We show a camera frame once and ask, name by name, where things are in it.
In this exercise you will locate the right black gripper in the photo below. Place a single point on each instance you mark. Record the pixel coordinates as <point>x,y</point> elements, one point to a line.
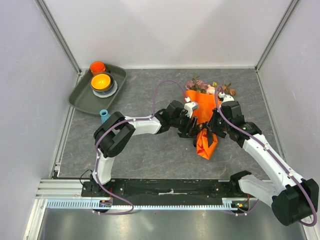
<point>217,112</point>

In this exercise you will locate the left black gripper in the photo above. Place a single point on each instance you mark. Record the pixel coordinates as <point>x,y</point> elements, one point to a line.
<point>188,131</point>

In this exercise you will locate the black ribbon with gold text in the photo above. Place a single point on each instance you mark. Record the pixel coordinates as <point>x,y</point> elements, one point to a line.
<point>205,137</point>

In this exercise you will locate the orange flower bouquet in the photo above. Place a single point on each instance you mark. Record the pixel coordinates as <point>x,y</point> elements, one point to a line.
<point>204,94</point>

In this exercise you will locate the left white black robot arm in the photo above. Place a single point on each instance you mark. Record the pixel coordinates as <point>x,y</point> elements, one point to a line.
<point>114,134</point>

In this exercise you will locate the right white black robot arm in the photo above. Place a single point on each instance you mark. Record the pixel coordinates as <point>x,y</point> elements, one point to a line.
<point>290,196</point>

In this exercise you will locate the blue ribbed vase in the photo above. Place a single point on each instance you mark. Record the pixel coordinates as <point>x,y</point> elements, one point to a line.
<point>104,115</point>

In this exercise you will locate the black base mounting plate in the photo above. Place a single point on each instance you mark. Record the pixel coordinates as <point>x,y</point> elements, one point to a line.
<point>134,189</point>

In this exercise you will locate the dark grey bowl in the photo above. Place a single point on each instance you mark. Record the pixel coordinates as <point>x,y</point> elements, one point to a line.
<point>112,83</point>

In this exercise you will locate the white plate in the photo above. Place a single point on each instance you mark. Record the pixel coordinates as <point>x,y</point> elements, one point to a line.
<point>106,94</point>

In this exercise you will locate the orange bowl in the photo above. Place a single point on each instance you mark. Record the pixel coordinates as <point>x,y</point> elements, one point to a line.
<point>101,82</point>

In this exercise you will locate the grey green plastic tray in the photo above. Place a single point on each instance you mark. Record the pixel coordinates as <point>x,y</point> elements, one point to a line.
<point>83,98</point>

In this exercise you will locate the orange plastic cup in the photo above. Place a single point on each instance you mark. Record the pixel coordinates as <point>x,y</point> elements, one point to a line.
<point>97,67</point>

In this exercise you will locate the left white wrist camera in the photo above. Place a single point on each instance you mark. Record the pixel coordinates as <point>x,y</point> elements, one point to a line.
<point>190,107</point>

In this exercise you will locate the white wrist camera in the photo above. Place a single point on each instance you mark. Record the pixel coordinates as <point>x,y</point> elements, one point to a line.
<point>190,107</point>
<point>223,97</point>

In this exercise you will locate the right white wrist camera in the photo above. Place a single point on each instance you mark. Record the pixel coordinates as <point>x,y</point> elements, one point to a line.
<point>223,97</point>

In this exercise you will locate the grey slotted cable duct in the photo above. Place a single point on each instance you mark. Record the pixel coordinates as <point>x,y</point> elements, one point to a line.
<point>90,204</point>

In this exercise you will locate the right aluminium frame post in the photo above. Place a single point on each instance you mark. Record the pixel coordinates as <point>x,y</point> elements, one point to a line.
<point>276,34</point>

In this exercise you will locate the aluminium frame post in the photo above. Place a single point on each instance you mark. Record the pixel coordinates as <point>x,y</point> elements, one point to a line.
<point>276,34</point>
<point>43,7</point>

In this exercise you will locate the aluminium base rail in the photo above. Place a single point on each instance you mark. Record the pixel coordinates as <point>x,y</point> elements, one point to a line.
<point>59,189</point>

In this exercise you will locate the left aluminium frame post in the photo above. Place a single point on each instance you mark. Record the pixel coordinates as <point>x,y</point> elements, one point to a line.
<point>43,7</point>

